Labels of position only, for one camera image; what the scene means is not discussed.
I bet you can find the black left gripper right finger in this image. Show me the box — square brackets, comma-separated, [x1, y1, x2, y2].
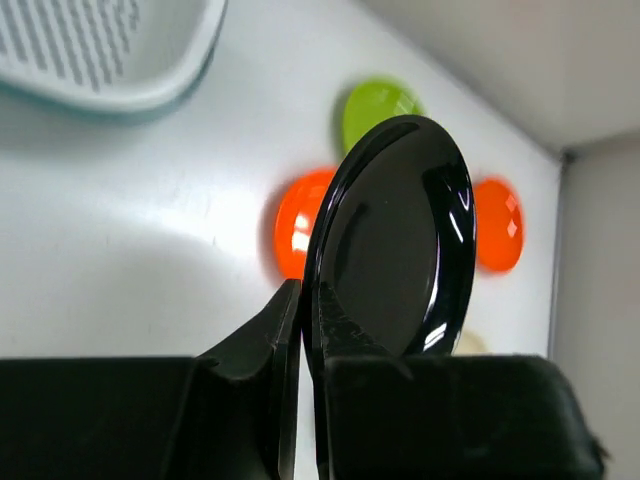
[313, 285, 605, 479]

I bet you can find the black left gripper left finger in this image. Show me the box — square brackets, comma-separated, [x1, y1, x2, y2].
[1, 280, 301, 479]

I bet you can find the black plate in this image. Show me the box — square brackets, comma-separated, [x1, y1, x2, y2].
[303, 114, 477, 356]

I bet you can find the orange plate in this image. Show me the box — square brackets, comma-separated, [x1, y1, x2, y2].
[273, 167, 336, 280]
[473, 177, 525, 274]

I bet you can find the beige plate with symbols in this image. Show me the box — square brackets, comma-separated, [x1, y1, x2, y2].
[452, 330, 489, 356]

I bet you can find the green plate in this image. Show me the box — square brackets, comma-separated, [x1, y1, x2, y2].
[341, 76, 426, 154]

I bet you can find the white perforated plastic basket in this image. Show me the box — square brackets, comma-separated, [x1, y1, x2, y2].
[1, 0, 227, 111]

